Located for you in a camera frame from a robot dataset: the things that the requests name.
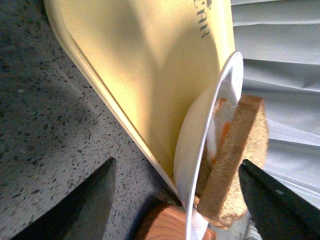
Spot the brown wooden tray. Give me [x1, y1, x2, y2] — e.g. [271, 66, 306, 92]
[134, 201, 217, 240]

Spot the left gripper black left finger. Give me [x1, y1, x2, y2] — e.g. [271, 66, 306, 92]
[13, 158, 116, 240]

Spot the white plate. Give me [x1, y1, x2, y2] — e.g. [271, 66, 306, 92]
[173, 51, 244, 240]

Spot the bread slice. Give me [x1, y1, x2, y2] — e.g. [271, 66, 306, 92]
[195, 95, 269, 229]

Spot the yellow bear tray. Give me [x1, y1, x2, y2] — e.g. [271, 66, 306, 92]
[44, 0, 235, 190]

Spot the grey curtain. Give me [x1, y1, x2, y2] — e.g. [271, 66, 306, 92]
[231, 0, 320, 206]

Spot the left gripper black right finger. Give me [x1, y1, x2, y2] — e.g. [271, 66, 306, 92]
[238, 159, 320, 240]

